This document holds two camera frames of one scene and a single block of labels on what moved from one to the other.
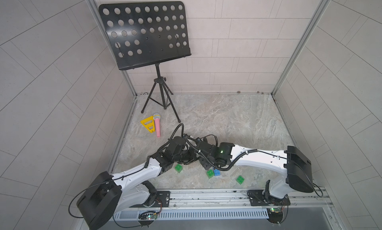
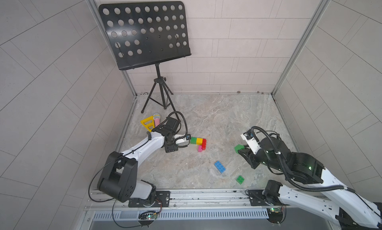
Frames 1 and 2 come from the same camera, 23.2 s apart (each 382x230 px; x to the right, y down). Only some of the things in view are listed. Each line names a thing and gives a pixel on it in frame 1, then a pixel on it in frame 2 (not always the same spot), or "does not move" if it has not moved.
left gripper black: x=191 y=153 -> x=170 y=148
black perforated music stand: x=143 y=34 does not move
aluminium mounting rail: x=304 y=200 does not move
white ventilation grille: x=198 y=214 does not move
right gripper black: x=200 y=158 -> x=248 y=156
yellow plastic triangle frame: x=149 y=123 does not move
